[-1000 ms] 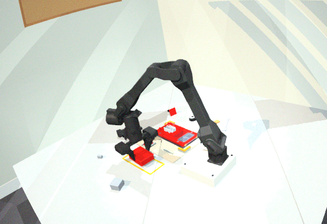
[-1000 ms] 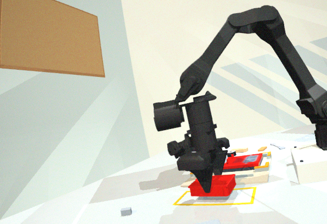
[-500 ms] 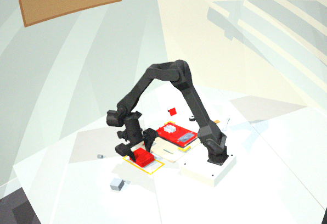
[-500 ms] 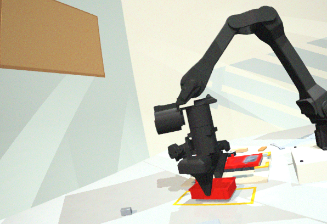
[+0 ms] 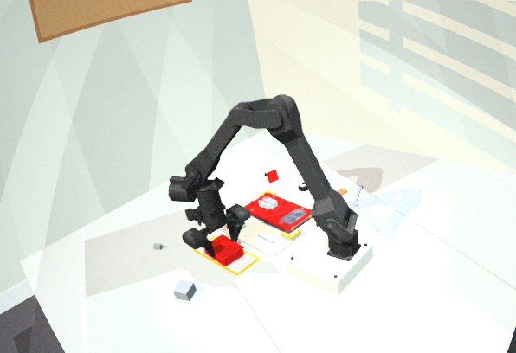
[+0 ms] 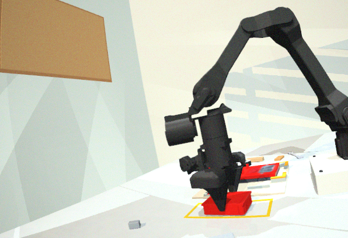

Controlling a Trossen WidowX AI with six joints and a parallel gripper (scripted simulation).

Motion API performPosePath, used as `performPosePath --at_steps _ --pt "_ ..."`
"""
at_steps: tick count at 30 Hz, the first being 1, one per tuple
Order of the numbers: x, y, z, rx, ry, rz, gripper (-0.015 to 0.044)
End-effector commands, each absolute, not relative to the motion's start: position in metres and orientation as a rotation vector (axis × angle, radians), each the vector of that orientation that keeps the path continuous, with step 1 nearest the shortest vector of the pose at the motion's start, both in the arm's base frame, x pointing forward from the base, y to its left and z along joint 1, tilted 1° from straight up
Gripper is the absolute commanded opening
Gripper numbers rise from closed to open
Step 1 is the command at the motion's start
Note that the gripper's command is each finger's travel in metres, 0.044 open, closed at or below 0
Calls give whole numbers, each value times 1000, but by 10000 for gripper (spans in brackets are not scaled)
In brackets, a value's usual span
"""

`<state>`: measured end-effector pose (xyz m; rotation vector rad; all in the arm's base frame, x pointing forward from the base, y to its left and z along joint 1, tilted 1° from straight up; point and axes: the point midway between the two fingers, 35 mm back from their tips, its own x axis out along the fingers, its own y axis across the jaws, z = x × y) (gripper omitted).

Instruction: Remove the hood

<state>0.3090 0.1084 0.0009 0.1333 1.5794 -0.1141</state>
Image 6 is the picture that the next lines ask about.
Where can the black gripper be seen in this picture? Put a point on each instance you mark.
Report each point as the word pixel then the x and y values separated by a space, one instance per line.
pixel 224 173

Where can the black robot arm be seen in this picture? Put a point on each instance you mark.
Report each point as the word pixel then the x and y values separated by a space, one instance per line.
pixel 284 29

